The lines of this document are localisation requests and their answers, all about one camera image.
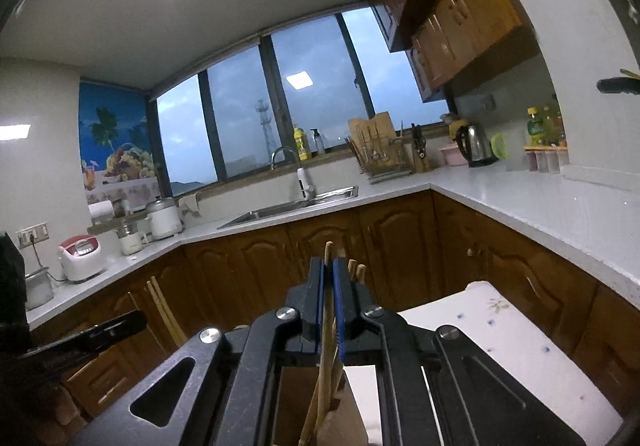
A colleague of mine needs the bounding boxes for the knife block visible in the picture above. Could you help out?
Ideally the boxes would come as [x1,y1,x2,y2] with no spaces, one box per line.
[409,122,431,173]

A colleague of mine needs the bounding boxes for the yellow oil bottle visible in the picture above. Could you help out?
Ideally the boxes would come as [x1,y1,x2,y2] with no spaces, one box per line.
[525,107,549,147]

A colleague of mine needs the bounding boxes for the pink container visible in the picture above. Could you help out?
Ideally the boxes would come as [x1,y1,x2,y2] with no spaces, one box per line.
[439,143,464,167]

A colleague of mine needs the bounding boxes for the kitchen window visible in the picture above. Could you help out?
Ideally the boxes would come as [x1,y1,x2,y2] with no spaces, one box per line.
[149,8,452,188]

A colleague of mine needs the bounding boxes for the wooden spice rack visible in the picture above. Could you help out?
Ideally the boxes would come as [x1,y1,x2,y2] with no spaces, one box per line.
[523,143,571,173]

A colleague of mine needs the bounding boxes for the small white kitchen appliance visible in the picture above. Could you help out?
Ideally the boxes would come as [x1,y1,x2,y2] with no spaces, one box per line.
[115,221,150,256]

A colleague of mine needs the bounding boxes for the kitchen faucet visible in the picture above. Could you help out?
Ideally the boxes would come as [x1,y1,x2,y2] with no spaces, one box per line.
[271,145,316,200]

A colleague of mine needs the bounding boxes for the steel kitchen sink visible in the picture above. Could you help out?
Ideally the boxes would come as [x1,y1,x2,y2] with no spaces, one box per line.
[217,185,360,230]

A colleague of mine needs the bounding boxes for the fruit wall poster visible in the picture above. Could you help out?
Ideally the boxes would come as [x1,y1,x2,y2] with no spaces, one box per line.
[79,80,162,205]

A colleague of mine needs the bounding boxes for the steel electric kettle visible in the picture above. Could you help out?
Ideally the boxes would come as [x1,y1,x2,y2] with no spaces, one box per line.
[454,122,499,168]

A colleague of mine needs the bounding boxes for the wall socket strip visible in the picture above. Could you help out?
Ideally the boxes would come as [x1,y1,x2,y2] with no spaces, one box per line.
[15,223,51,247]

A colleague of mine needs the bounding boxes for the beige rag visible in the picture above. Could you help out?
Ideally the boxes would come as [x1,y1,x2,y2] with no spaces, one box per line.
[179,193,202,218]

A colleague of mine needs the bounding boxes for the wooden knife block rack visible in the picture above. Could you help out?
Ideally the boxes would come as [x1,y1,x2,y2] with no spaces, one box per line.
[348,111,396,162]

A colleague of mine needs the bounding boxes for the metal pot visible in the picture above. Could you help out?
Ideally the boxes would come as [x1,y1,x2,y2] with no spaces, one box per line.
[24,267,55,310]

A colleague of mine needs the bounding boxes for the floral tablecloth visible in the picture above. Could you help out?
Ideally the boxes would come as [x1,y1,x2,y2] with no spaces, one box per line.
[345,280,627,446]

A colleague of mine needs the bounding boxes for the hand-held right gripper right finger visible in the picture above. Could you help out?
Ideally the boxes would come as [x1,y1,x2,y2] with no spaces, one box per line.
[332,256,586,446]

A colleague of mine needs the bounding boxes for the wooden upper cabinets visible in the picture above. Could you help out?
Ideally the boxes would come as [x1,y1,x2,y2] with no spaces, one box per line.
[357,0,539,103]

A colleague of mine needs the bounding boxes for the red and white rice cooker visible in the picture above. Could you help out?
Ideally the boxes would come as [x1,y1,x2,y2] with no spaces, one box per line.
[58,235,105,283]

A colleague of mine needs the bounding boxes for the wooden cabinets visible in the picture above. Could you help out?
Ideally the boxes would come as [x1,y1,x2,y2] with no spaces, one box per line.
[27,190,640,427]
[357,0,539,103]

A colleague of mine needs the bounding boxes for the wall shelf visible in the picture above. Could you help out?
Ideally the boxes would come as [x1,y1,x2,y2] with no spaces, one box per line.
[87,212,151,235]

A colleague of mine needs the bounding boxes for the metal dish rack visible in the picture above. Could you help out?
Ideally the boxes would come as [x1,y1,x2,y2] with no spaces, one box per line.
[352,136,417,185]

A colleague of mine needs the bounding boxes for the white paper towel roll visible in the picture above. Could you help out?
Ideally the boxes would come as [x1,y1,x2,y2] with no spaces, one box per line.
[88,199,116,223]

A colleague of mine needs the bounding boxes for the black wok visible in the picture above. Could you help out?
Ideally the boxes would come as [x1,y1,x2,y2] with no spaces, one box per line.
[597,76,640,96]

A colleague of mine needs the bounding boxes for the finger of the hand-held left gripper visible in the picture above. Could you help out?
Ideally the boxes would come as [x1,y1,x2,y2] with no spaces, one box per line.
[29,309,148,359]

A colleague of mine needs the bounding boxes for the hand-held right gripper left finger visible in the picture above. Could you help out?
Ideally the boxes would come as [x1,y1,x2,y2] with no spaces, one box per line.
[67,256,325,446]

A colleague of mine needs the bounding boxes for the wooden lower cabinets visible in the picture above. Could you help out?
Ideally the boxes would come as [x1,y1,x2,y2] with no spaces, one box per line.
[27,190,640,427]

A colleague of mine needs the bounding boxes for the orange oil bottle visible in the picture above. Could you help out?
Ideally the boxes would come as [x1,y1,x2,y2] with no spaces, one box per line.
[545,105,569,147]

